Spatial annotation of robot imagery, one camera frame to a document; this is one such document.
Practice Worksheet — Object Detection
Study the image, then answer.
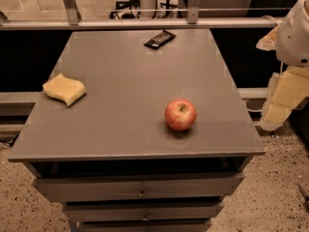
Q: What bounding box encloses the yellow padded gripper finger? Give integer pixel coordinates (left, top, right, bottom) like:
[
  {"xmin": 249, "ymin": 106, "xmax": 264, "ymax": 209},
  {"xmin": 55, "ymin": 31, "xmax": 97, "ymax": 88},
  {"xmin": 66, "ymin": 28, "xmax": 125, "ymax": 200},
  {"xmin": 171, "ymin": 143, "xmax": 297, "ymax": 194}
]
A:
[
  {"xmin": 260, "ymin": 67, "xmax": 309, "ymax": 131},
  {"xmin": 256, "ymin": 26, "xmax": 279, "ymax": 51}
]

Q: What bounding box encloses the yellow sponge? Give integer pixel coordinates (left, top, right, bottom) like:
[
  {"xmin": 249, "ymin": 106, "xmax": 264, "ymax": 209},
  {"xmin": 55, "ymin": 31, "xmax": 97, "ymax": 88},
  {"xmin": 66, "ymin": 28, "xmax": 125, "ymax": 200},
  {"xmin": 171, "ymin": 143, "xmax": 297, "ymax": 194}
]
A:
[{"xmin": 42, "ymin": 73, "xmax": 86, "ymax": 107}]

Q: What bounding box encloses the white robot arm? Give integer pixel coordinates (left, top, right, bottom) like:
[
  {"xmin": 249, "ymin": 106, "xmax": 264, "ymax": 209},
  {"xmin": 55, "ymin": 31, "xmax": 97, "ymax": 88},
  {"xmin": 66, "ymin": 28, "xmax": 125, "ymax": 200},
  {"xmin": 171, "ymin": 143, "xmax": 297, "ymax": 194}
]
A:
[{"xmin": 256, "ymin": 0, "xmax": 309, "ymax": 131}]

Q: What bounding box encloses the black rxbar chocolate bar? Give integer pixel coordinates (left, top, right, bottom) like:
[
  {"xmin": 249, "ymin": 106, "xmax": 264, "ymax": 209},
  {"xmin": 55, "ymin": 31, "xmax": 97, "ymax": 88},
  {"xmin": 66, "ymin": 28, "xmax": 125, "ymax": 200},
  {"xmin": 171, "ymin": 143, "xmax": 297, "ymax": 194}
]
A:
[{"xmin": 144, "ymin": 30, "xmax": 176, "ymax": 49}]

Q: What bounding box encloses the red apple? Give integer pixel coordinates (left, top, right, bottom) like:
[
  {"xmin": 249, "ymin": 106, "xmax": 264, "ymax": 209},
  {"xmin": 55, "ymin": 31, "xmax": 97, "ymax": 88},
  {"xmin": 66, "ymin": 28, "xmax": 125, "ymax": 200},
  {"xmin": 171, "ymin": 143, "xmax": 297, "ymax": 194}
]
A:
[{"xmin": 164, "ymin": 99, "xmax": 197, "ymax": 131}]

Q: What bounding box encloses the top drawer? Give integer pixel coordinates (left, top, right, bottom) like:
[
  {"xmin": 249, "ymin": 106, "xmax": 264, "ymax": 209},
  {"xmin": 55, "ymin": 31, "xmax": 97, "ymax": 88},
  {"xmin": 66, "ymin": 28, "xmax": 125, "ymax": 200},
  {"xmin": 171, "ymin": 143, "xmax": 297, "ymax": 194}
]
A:
[{"xmin": 33, "ymin": 172, "xmax": 244, "ymax": 202}]

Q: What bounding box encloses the drawer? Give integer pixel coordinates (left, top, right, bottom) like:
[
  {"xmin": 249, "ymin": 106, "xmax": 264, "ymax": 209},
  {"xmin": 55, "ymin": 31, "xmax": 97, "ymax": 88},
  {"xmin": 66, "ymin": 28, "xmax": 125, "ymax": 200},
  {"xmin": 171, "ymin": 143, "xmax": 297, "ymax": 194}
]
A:
[
  {"xmin": 63, "ymin": 201, "xmax": 223, "ymax": 222},
  {"xmin": 79, "ymin": 219, "xmax": 211, "ymax": 232},
  {"xmin": 33, "ymin": 172, "xmax": 244, "ymax": 202}
]

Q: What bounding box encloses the office chair base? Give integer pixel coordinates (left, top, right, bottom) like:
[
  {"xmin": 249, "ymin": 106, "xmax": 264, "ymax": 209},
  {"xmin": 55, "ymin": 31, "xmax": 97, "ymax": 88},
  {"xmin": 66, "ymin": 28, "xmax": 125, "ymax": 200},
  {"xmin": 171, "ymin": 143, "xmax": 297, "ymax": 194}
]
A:
[{"xmin": 109, "ymin": 0, "xmax": 140, "ymax": 19}]

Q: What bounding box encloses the middle drawer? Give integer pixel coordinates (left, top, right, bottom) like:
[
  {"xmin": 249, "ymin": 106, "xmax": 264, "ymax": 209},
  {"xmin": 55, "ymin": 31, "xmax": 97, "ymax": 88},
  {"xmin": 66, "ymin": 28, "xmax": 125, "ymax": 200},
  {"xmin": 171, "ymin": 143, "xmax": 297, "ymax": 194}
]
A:
[{"xmin": 63, "ymin": 201, "xmax": 223, "ymax": 222}]

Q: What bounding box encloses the bottom drawer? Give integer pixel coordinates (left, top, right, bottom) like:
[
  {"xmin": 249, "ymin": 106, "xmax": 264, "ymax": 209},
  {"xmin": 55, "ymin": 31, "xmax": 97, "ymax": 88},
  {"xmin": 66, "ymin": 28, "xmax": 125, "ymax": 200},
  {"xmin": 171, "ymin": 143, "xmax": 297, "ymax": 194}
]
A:
[{"xmin": 79, "ymin": 219, "xmax": 211, "ymax": 232}]

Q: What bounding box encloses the white cable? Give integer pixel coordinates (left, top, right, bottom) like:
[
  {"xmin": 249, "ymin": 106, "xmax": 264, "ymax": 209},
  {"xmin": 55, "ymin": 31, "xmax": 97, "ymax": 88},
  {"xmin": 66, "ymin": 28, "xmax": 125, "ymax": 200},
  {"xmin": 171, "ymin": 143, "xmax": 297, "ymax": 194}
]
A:
[{"xmin": 262, "ymin": 14, "xmax": 282, "ymax": 27}]

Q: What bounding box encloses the metal railing frame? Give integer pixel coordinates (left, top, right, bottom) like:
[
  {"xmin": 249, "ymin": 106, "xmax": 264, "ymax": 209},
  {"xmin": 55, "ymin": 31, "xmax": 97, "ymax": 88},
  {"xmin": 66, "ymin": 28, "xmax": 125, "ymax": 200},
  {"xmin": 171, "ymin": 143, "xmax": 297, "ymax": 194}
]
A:
[{"xmin": 0, "ymin": 0, "xmax": 296, "ymax": 31}]

